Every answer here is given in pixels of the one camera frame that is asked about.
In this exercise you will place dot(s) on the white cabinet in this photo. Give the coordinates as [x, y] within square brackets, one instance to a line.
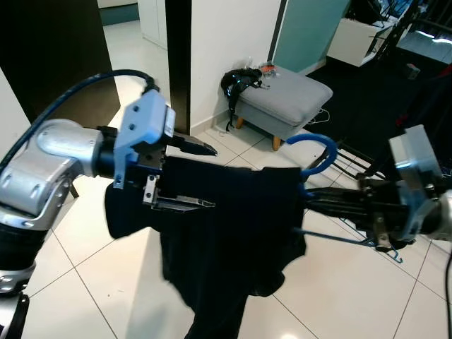
[353, 42]

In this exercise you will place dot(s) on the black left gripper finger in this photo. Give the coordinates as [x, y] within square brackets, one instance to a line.
[191, 146]
[183, 204]

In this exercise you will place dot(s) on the blue plastic hanger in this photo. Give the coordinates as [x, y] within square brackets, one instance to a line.
[326, 145]

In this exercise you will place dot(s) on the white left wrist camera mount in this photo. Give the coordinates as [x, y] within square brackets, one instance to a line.
[145, 116]

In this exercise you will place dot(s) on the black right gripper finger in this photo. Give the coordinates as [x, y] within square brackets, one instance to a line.
[339, 210]
[332, 193]

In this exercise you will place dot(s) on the black rug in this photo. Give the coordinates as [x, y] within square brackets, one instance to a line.
[374, 99]

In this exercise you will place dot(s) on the black bag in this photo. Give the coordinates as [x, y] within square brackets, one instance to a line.
[236, 81]

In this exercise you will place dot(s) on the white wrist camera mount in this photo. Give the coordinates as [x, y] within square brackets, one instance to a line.
[413, 159]
[145, 116]

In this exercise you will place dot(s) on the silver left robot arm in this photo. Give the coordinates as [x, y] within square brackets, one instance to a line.
[49, 162]

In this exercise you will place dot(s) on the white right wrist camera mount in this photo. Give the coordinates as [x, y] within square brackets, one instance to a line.
[413, 159]

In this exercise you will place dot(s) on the navy t-shirt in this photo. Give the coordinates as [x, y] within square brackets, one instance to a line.
[226, 233]

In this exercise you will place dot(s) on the teal glass panel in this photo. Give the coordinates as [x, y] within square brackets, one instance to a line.
[311, 32]

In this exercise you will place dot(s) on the small items on ottoman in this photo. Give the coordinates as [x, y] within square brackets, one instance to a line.
[266, 68]

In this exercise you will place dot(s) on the black door panel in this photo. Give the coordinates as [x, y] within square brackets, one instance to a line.
[56, 42]

